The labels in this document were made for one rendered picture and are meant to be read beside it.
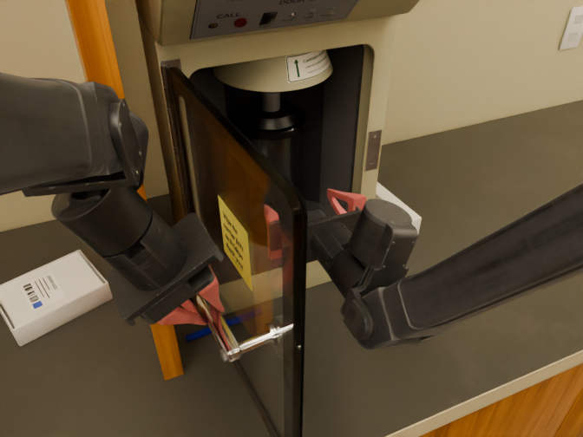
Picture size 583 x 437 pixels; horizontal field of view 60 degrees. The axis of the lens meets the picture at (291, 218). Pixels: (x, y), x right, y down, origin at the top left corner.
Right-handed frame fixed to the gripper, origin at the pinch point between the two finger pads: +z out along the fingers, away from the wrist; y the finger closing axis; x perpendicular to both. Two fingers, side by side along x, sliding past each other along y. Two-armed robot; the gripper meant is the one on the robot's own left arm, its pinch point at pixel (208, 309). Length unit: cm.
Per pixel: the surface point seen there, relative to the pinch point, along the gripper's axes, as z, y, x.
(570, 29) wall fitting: 58, -112, -55
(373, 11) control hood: -7.3, -35.8, -16.4
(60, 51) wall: -8, 1, -66
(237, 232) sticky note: -5.0, -7.1, -1.6
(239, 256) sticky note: -2.1, -5.8, -1.6
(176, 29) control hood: -18.5, -14.4, -17.1
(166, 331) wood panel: 13.3, 9.5, -13.4
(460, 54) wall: 44, -78, -59
